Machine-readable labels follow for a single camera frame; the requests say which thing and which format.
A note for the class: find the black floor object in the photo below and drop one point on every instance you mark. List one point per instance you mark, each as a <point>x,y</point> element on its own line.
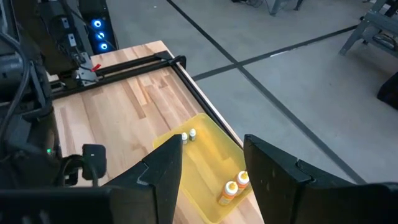
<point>388,90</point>

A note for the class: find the large yellow food coloring bottle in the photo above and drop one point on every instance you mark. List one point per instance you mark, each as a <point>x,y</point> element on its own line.
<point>242,180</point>
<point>228,193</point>

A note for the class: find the black frame clamp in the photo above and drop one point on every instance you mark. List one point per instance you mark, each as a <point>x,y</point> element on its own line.
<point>182,60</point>

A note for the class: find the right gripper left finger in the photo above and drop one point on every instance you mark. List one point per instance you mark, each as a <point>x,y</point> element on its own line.
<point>158,186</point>

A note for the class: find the black aluminium table frame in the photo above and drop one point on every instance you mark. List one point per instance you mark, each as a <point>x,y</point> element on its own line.
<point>202,96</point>

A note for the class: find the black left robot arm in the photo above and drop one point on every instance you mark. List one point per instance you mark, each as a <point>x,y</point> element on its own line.
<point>59,46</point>

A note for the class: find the blue-lit computer tower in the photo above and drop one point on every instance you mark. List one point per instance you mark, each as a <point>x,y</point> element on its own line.
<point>93,12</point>

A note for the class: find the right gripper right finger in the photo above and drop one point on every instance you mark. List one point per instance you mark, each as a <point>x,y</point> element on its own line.
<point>273,180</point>

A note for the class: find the grey metal bench frame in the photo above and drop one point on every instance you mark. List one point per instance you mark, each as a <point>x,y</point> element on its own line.
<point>280,4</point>
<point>367,31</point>

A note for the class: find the small white-capped dropper bottle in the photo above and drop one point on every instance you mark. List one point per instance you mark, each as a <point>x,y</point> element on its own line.
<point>184,137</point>
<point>192,134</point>

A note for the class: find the yellow translucent plastic tray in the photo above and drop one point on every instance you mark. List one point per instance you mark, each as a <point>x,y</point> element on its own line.
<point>205,161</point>

